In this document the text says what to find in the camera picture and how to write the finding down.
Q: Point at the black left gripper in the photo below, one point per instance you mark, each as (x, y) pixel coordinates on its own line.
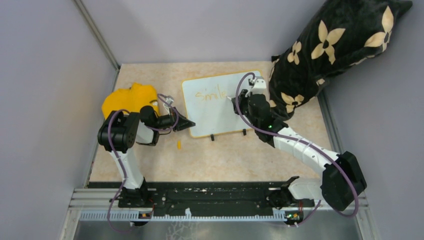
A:
(182, 123)

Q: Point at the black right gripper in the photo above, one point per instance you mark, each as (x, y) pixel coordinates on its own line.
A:
(242, 98)

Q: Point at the white board yellow frame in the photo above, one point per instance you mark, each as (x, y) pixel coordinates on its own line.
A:
(207, 105)

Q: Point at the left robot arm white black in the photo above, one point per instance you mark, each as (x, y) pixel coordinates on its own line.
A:
(123, 129)

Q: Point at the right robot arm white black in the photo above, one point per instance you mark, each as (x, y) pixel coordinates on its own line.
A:
(340, 181)

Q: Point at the yellow cloth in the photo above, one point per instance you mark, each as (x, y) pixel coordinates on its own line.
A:
(131, 99)

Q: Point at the black floral pillow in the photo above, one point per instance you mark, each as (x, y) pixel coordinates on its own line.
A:
(341, 35)

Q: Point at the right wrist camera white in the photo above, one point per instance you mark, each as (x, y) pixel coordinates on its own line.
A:
(258, 85)

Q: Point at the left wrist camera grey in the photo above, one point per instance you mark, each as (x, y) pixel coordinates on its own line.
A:
(167, 101)

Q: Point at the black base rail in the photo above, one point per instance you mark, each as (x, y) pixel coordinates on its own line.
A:
(194, 202)

